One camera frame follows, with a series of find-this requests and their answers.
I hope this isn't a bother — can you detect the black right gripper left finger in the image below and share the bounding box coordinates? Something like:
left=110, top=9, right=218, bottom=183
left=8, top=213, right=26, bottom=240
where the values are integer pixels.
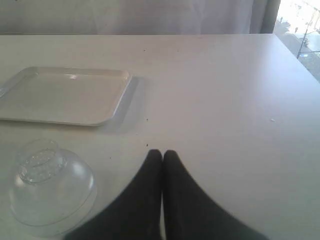
left=64, top=149, right=162, bottom=240

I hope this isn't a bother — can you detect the white rectangular plastic tray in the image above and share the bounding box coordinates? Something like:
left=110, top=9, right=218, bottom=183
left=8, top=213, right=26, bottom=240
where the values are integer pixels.
left=0, top=66, right=132, bottom=127

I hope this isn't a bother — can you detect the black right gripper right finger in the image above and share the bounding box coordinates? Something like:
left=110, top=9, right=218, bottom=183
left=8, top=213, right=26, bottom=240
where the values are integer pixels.
left=162, top=150, right=266, bottom=240

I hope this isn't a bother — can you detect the clear dome shaker lid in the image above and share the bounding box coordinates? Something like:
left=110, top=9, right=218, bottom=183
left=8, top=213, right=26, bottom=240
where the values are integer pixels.
left=9, top=139, right=98, bottom=238

